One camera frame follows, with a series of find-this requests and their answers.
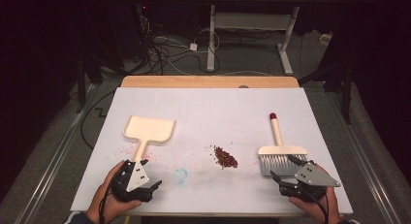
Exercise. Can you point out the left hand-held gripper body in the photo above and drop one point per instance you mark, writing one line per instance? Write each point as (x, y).
(137, 178)

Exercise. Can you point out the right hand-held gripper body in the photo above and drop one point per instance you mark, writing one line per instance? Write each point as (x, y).
(315, 178)

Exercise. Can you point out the cream brush with grey bristles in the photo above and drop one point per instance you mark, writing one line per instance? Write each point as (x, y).
(282, 151)

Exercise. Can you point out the cream plastic dustpan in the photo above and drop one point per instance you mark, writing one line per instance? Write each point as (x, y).
(148, 128)

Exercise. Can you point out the scatter of red beans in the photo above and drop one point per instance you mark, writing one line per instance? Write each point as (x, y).
(225, 159)

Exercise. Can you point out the person's right hand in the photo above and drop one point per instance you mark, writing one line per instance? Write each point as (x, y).
(318, 211)

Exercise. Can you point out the person's left hand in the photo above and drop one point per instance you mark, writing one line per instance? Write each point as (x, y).
(110, 208)

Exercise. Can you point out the white board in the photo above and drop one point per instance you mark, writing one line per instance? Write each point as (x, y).
(206, 111)

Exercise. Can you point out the black stand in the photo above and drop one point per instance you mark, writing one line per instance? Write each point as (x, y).
(346, 94)

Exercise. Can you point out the grey table grommet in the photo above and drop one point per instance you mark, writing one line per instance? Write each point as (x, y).
(243, 86)

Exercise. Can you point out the wooden table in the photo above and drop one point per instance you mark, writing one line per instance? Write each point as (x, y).
(210, 81)

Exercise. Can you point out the white power strip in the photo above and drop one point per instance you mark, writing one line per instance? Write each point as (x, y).
(325, 38)

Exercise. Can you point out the white power adapter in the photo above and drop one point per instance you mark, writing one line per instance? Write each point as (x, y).
(193, 47)

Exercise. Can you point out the metal floor rail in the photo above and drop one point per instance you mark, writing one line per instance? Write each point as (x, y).
(55, 159)
(365, 159)

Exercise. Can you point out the white desk frame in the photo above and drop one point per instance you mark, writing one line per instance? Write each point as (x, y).
(252, 22)

